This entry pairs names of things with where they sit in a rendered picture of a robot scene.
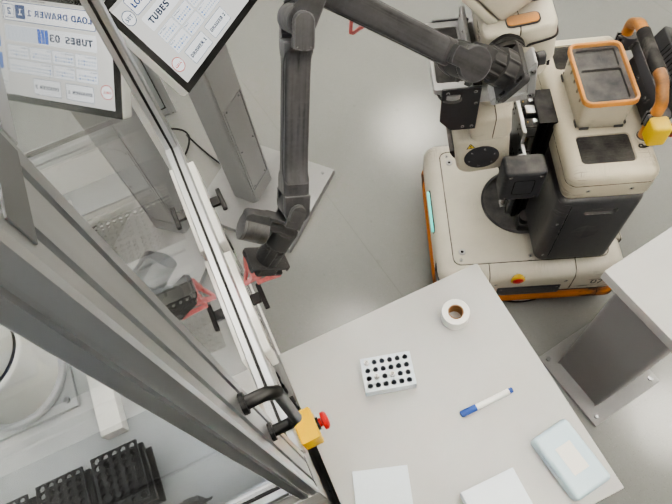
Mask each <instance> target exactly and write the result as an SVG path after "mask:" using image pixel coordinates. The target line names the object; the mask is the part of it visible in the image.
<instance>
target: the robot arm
mask: <svg viewBox="0 0 672 504"><path fill-rule="evenodd" d="M283 2H284V3H283V4H282V5H281V7H280V8H279V10H278V13H277V21H278V24H279V52H280V60H281V89H280V169H279V173H278V187H277V206H278V208H277V210H276V212H274V211H270V210H266V209H265V210H260V209H254V208H245V209H244V211H243V214H242V215H241V216H240V218H239V220H238V223H237V227H236V238H237V239H239V240H244V241H248V242H253V243H257V244H261V246H260V247H248V248H244V250H243V251H242V254H243V261H244V279H243V282H244V284H245V286H247V285H249V284H250V283H252V282H254V281H256V282H257V284H258V285H259V284H262V283H264V282H267V281H269V280H272V279H275V278H278V277H280V276H281V275H282V273H283V272H282V270H286V271H288V270H289V268H290V265H289V263H288V261H287V259H286V257H285V253H286V252H287V250H288V249H289V247H290V246H291V244H292V243H293V241H294V240H295V238H296V237H297V235H298V231H297V230H299V231H300V229H301V226H302V225H303V222H304V221H305V220H306V219H307V218H308V216H309V214H310V199H311V196H310V194H309V176H308V144H309V111H310V79H311V60H312V55H313V49H314V47H315V29H316V26H317V23H318V21H319V18H320V16H321V13H322V11H323V8H324V9H327V10H329V11H331V12H333V13H335V14H337V15H340V16H342V17H344V18H346V19H348V20H350V21H352V22H354V23H356V24H358V25H360V26H362V27H364V28H366V29H368V30H370V31H372V32H374V33H376V34H378V35H380V36H382V37H385V38H387V39H389V40H391V41H393V42H395V43H397V44H399V45H401V46H403V47H405V48H407V49H409V50H411V51H413V52H415V53H417V54H419V55H421V56H423V57H425V58H427V59H429V60H431V61H433V62H435V63H437V65H438V67H439V69H440V70H441V71H442V72H443V73H444V74H446V75H448V76H451V77H455V78H456V80H455V81H456V82H459V81H460V80H463V81H465V83H464V85H466V86H468V87H470V86H471V85H472V84H473V83H477V82H479V81H481V80H482V79H484V83H486V84H488V85H491V86H493V87H494V92H495V97H496V100H497V101H499V102H501V103H504V102H506V101H507V100H508V99H509V98H510V97H512V96H513V95H514V94H515V93H516V92H518V91H519V90H520V89H521V88H523V87H524V86H525V85H526V84H527V83H528V82H529V81H530V75H529V71H528V69H527V65H526V61H525V57H524V51H523V47H522V44H521V43H520V42H518V41H516V40H515V41H516V45H515V46H514V47H513V48H512V49H511V48H509V47H507V48H506V47H498V46H496V45H495V44H493V43H491V44H490V45H488V44H484V43H480V42H476V41H474V43H470V42H467V41H465V40H462V39H454V38H452V37H450V36H448V35H446V34H444V33H441V32H439V31H437V30H435V29H433V28H431V27H429V26H428V25H426V24H424V23H422V22H420V21H418V20H416V19H414V18H412V17H410V16H408V15H407V14H405V13H403V12H401V11H399V10H397V9H395V8H393V7H391V6H389V5H387V4H385V3H384V2H382V1H380V0H284V1H283ZM248 273H249V274H250V277H249V279H247V278H248ZM262 276H266V277H264V278H262V279H261V277H262Z"/></svg>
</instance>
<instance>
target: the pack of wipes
mask: <svg viewBox="0 0 672 504"><path fill-rule="evenodd" d="M531 445H532V447H533V448H534V449H535V451H536V452H537V453H538V455H539V456H540V458H541V459H542V460H543V462H544V463H545V465H546V466H547V467H548V469H549V470H550V471H551V473H552V474H553V475H554V477H555V478H556V479H557V481H558V482H559V484H560V485H561V486H562V487H563V489H564V490H565V491H566V493H567V494H568V496H569V497H570V498H571V499H572V500H573V501H579V500H581V499H583V498H584V497H586V496H587V495H588V494H590V493H591V492H593V491H594V490H596V489H597V488H598V487H600V486H601V485H603V484H604V483H606V482H607V481H608V480H609V479H610V474H609V473H608V471H607V470H606V469H605V468H604V466H603V465H602V464H601V462H600V461H599V460H598V459H597V457H596V456H595V455H594V454H593V452H592V451H591V450H590V448H589V447H588V446H587V445H586V443H585V442H584V441H583V440H582V438H581V437H580V436H579V434H578V433H577V432H576V431H575V429H574V428H573V427H572V426H571V424H570V423H569V422H568V421H567V420H566V419H562V420H560V421H559V422H557V423H556V424H554V425H553V426H551V427H550V428H548V429H547V430H545V431H544V432H542V433H541V434H539V435H538V436H536V437H535V438H534V439H533V440H532V441H531Z"/></svg>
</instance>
